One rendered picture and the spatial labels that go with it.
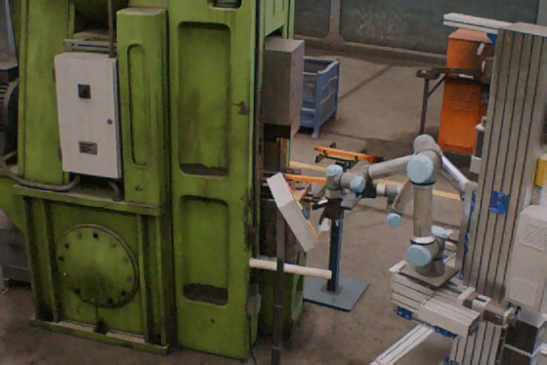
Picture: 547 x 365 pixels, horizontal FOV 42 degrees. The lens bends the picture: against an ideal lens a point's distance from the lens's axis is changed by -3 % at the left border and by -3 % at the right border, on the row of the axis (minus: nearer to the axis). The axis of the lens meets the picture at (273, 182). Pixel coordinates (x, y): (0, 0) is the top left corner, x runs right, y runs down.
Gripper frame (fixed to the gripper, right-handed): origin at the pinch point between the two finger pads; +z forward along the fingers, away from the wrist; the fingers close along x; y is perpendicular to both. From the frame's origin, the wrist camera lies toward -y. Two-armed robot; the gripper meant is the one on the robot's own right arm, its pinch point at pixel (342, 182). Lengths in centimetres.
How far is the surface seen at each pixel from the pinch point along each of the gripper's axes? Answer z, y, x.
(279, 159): 42.2, -0.3, 23.1
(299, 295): 25, 85, 12
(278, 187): 21, -17, -58
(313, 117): 93, 79, 357
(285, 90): 29, -55, -17
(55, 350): 153, 99, -71
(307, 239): 4, 2, -70
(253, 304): 39, 61, -43
